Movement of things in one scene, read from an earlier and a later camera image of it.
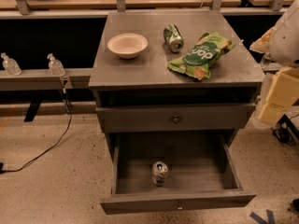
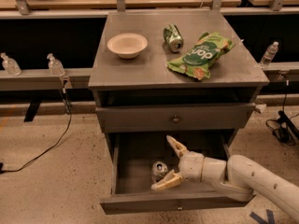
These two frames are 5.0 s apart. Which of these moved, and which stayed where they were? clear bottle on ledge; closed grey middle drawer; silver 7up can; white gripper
Moved: white gripper
Stayed: closed grey middle drawer; silver 7up can; clear bottle on ledge
